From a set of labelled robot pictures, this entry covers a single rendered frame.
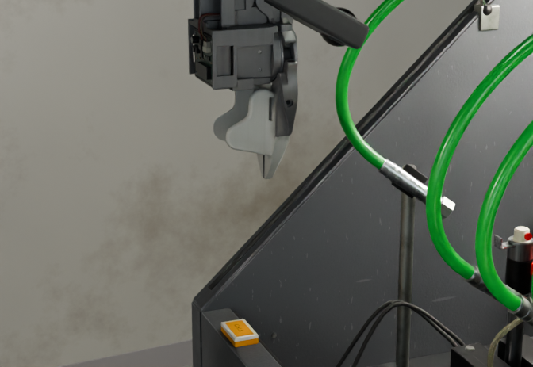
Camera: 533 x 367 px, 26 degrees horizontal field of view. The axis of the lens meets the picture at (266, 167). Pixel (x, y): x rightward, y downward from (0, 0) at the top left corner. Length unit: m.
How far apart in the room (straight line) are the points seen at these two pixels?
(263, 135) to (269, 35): 0.10
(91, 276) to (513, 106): 1.88
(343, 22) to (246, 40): 0.10
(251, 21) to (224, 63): 0.05
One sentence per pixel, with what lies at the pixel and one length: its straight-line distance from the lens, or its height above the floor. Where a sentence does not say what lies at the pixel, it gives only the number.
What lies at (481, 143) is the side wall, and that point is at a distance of 1.58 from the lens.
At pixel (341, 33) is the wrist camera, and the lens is 1.08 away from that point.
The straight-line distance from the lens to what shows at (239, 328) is 1.40.
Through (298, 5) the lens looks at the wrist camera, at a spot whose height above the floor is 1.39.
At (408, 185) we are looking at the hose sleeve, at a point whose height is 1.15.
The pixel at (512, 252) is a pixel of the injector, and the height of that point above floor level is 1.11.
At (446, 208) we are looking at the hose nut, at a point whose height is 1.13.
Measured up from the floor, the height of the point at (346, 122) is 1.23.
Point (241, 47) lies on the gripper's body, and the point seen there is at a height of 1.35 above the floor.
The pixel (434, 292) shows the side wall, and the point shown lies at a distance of 1.61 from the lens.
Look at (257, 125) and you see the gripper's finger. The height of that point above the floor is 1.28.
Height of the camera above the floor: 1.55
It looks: 17 degrees down
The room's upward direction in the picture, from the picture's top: straight up
